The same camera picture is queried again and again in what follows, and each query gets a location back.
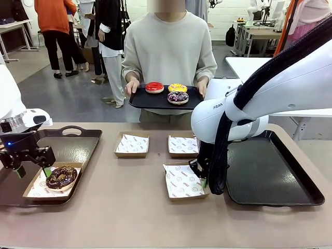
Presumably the person's right forearm beige sleeve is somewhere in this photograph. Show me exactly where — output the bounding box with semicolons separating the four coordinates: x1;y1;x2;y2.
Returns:
121;58;142;83

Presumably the yellow glazed donut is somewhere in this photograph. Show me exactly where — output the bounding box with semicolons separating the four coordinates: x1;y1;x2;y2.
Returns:
168;82;188;93

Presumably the figure in pink orange clothes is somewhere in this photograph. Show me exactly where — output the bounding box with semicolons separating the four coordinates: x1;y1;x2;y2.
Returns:
273;0;332;57

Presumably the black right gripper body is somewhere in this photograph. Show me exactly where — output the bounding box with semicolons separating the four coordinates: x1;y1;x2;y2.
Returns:
197;141;216;167

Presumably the background person in dark trousers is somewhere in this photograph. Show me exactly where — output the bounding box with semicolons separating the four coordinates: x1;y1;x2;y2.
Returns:
77;0;105;81

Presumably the chocolate glazed sprinkled donut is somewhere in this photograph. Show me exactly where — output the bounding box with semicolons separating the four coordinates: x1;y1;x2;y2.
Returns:
45;165;79;192

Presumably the person's left hand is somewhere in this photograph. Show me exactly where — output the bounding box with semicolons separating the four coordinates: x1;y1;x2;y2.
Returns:
196;79;209;96

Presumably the black sleeved cable bundle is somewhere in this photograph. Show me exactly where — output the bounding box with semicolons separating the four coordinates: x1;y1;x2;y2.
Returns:
208;15;332;196

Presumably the red glazed donut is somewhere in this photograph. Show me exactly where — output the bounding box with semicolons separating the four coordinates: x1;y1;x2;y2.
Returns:
144;81;165;94

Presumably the person's left forearm beige sleeve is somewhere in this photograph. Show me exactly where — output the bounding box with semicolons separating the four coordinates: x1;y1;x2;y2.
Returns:
196;58;218;83

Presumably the person in orange sweater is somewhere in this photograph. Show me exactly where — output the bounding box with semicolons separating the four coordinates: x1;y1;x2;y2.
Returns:
33;0;88;78

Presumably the brown cardboard food box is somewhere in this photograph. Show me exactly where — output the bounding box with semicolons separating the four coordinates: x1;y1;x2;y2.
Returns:
22;162;82;202
162;162;210;200
168;133;201;159
113;131;150;158

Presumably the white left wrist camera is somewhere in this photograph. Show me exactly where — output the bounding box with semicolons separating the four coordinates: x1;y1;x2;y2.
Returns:
22;109;53;128

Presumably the background table with equipment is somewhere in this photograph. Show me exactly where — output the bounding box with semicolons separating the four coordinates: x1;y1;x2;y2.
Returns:
232;20;285;57

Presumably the light table with dark items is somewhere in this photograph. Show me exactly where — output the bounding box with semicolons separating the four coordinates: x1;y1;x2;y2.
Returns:
0;19;33;62

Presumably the black serving tray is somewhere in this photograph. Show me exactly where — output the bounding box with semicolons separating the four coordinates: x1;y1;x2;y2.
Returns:
129;84;204;110

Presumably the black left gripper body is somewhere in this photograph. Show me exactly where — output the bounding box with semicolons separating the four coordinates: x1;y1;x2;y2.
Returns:
0;131;39;161

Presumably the black backpack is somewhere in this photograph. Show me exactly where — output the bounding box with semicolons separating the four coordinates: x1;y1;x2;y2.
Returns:
225;24;237;47

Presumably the person's right hand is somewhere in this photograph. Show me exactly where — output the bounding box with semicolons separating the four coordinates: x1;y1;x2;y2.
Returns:
124;79;141;98

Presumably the white printed paper liner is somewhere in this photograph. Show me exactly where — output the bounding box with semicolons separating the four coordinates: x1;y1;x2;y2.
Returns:
115;133;149;153
27;165;78;198
162;163;205;199
168;135;200;154

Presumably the large white table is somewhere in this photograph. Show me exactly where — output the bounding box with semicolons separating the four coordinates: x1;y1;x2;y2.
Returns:
225;56;332;142

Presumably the person in black jacket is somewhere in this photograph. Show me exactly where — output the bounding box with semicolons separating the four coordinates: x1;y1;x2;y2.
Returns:
94;0;129;109

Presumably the dark plastic tray with handles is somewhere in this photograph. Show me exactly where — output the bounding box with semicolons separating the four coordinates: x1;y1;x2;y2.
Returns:
0;126;103;208
225;129;325;208

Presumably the purple glazed sprinkled donut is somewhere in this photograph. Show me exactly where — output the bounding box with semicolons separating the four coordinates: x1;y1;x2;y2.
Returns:
167;91;190;105

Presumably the person in beige sweater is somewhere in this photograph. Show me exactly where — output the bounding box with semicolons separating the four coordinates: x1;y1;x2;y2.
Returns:
121;0;218;123

